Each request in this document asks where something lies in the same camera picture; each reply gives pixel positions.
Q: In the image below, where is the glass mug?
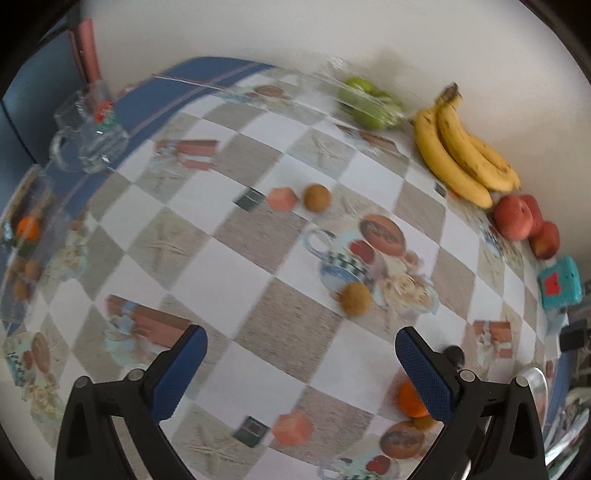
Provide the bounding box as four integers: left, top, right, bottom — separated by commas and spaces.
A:
50, 88, 130, 174

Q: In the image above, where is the stainless steel basin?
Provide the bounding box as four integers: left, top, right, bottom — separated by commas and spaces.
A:
521, 366, 551, 407

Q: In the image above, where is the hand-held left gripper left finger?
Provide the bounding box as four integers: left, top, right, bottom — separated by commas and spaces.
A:
54, 324, 208, 480

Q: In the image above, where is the red apple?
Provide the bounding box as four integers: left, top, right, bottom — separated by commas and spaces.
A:
493, 195, 534, 241
529, 222, 561, 259
519, 194, 546, 238

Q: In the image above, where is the clear bag of green fruits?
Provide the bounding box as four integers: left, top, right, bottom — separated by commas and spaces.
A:
323, 58, 407, 131

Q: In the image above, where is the teal plastic box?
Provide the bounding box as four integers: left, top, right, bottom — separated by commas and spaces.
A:
537, 256, 583, 311

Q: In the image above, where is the orange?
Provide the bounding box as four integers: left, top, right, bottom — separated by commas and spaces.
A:
398, 379, 432, 418

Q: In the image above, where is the yellow banana bunch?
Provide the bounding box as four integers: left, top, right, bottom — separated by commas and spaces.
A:
412, 82, 522, 209

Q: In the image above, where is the pink cylindrical object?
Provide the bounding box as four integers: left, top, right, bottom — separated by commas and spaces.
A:
67, 18, 105, 88

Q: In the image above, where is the dark plum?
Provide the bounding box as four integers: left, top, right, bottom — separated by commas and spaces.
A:
442, 345, 466, 371

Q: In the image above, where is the small brown longan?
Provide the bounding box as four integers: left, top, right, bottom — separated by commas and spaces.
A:
303, 184, 331, 212
339, 282, 373, 315

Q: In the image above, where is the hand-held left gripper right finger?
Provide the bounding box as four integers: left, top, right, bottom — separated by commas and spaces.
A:
396, 326, 550, 480

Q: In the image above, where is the clear plastic container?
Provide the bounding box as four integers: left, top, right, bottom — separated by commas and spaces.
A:
0, 171, 56, 305

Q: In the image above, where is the black power adapter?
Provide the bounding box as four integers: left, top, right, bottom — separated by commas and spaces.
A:
560, 320, 591, 352

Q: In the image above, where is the printed checkered tablecloth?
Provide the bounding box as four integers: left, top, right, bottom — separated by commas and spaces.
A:
0, 56, 578, 480

